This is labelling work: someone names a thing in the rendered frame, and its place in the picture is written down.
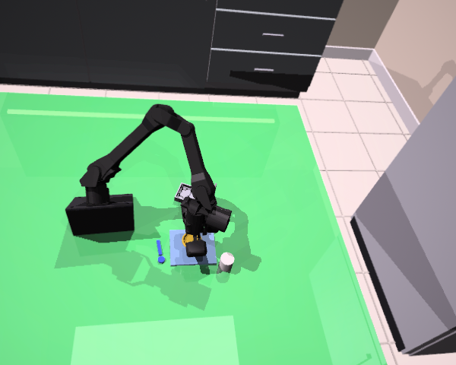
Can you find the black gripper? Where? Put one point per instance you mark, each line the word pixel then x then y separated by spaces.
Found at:
pixel 196 247

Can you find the dark grey dish rack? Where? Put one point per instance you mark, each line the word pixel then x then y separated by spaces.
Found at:
pixel 184 190

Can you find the light blue flat rectangular slab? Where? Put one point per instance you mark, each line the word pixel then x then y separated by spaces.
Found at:
pixel 178 254

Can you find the white cylinder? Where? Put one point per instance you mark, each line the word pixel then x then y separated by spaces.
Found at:
pixel 226 261

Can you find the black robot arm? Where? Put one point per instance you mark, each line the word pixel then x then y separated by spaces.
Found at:
pixel 202 206

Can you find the yellow round plate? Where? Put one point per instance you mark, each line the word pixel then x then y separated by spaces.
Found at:
pixel 187 238

